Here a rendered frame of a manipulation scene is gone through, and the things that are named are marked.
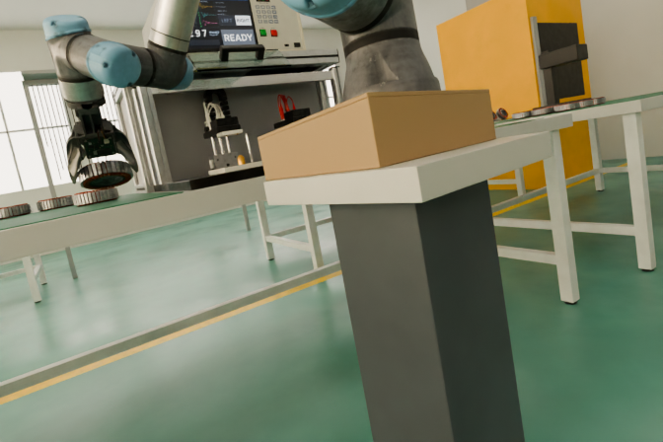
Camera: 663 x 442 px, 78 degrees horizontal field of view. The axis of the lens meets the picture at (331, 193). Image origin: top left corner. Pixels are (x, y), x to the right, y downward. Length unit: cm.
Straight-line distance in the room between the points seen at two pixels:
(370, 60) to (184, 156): 89
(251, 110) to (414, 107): 98
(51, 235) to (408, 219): 60
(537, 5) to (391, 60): 419
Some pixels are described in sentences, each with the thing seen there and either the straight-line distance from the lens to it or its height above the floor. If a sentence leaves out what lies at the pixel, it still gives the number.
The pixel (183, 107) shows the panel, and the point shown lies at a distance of 141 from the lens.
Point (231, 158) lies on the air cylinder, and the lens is 129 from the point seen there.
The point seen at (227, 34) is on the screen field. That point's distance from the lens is 138.
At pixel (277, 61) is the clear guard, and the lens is 110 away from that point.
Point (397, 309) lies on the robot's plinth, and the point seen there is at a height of 54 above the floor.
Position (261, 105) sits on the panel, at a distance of 149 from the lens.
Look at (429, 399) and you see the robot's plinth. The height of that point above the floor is 41.
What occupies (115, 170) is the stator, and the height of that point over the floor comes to 82.
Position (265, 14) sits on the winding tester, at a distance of 145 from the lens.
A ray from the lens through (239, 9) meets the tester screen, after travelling 142.
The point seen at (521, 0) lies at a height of 182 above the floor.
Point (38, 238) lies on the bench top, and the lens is 84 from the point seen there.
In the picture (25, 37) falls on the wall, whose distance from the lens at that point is 788.
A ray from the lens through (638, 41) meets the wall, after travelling 613.
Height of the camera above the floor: 78
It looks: 6 degrees down
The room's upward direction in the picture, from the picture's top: 11 degrees counter-clockwise
